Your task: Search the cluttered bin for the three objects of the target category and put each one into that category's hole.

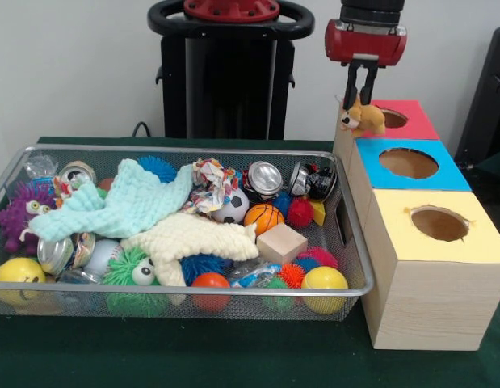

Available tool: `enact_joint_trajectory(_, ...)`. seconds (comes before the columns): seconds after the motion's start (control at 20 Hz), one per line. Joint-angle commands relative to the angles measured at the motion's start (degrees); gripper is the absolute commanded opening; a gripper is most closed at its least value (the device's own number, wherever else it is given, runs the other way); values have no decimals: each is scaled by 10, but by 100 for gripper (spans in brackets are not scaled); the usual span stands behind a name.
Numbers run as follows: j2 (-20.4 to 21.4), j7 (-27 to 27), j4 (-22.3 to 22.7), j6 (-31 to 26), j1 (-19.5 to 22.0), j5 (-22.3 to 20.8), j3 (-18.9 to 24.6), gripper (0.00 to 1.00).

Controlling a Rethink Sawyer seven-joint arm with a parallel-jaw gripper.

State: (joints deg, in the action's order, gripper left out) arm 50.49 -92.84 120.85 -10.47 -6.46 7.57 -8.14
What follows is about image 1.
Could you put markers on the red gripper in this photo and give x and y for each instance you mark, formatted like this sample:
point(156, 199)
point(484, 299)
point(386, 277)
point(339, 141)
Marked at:
point(366, 42)

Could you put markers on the brown plush dog toy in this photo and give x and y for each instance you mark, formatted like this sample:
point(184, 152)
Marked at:
point(368, 119)

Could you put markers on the black red crushed soda can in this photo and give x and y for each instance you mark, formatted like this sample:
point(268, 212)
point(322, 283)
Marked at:
point(318, 182)

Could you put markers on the colourful paper wad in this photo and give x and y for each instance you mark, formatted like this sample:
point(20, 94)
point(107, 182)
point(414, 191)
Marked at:
point(209, 182)

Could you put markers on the cream waffle cloth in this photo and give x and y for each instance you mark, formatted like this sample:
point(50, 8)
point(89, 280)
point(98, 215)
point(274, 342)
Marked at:
point(193, 238)

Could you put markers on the mint green cloth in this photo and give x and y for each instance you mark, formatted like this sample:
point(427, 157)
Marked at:
point(128, 202)

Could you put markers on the wooden box with three holes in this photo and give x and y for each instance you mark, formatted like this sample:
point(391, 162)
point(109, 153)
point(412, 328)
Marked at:
point(435, 299)

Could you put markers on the black upright panel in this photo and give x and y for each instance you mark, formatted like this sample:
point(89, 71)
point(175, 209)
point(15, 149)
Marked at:
point(488, 101)

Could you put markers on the small orange basketball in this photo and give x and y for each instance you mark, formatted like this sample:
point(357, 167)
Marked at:
point(263, 218)

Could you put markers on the small soccer ball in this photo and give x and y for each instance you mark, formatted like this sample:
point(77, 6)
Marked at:
point(233, 204)

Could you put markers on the wooden cube block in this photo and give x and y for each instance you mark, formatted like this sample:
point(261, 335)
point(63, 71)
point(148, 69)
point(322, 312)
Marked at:
point(282, 244)

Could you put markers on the plain yellow ball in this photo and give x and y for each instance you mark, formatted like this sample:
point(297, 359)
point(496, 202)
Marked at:
point(324, 279)

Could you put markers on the green furry toy with eyes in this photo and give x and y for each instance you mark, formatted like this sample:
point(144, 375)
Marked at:
point(124, 264)

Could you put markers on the dark green table cloth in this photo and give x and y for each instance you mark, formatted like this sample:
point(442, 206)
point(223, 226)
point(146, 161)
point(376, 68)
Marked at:
point(193, 355)

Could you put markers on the purple spiky monster toy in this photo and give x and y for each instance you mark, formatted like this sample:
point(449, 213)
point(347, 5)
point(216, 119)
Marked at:
point(11, 218)

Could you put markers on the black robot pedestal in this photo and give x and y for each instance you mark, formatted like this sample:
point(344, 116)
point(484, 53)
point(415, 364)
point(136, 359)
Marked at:
point(229, 81)

